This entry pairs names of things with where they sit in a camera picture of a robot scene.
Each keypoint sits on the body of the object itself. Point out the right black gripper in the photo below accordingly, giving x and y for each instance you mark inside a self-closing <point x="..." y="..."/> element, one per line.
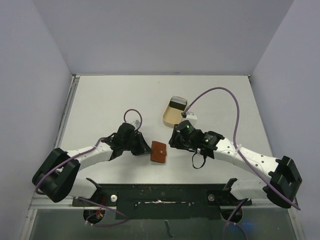
<point x="176" y="141"/>

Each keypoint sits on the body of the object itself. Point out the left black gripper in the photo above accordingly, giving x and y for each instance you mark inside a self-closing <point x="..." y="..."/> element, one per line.
<point x="143" y="148"/>

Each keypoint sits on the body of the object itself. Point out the brown leather card holder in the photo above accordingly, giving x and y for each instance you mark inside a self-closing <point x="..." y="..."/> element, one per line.
<point x="159" y="152"/>

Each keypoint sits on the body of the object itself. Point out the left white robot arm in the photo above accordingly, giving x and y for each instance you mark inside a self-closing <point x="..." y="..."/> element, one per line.
<point x="57" y="177"/>

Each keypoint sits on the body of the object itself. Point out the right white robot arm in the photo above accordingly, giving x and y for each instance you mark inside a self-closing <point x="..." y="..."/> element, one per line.
<point x="279" y="178"/>

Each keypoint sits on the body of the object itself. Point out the tan oval cardboard tray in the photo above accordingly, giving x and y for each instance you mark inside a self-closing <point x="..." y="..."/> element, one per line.
<point x="171" y="116"/>

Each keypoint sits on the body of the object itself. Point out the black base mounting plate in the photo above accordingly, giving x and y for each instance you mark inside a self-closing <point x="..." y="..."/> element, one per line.
<point x="164" y="201"/>

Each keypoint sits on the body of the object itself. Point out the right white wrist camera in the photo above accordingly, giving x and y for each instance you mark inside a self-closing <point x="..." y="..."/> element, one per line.
<point x="190" y="116"/>

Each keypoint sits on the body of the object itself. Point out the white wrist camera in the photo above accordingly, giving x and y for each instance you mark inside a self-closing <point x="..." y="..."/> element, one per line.
<point x="136" y="123"/>
<point x="190" y="116"/>

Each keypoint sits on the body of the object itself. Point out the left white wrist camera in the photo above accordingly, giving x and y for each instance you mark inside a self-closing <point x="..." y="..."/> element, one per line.
<point x="136" y="123"/>

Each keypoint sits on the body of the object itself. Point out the aluminium rail left edge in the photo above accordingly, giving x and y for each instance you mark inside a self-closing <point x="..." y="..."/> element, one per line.
<point x="31" y="214"/>

